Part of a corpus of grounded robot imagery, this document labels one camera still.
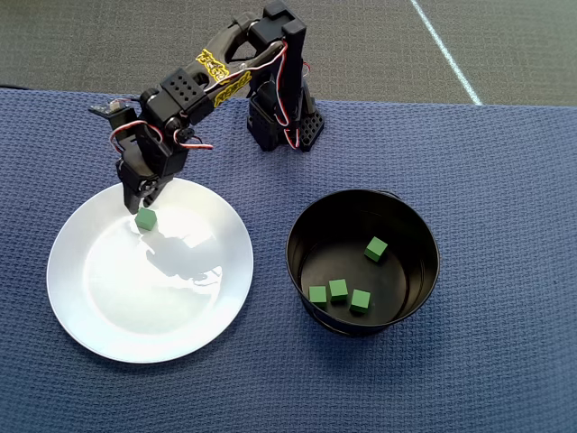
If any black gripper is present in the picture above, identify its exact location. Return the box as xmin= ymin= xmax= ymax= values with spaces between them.
xmin=115 ymin=119 xmax=190 ymax=216

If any green cube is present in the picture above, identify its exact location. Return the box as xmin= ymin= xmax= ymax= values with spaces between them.
xmin=307 ymin=285 xmax=328 ymax=311
xmin=349 ymin=289 xmax=372 ymax=315
xmin=363 ymin=235 xmax=389 ymax=263
xmin=328 ymin=278 xmax=349 ymax=303
xmin=133 ymin=207 xmax=158 ymax=233

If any white round plate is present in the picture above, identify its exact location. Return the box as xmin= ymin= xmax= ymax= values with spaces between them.
xmin=46 ymin=178 xmax=256 ymax=364

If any black round metal pot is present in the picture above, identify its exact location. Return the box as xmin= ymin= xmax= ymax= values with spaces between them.
xmin=286 ymin=188 xmax=442 ymax=337

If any white floor tape line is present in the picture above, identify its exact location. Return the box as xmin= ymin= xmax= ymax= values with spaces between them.
xmin=409 ymin=0 xmax=485 ymax=106

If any blue woven table cloth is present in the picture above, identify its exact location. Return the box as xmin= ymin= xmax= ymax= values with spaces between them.
xmin=0 ymin=88 xmax=577 ymax=433

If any red white servo wire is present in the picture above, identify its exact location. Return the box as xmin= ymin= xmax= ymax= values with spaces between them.
xmin=109 ymin=120 xmax=215 ymax=154
xmin=265 ymin=39 xmax=302 ymax=150

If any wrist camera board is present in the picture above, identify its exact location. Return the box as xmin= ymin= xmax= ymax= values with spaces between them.
xmin=88 ymin=99 xmax=132 ymax=119

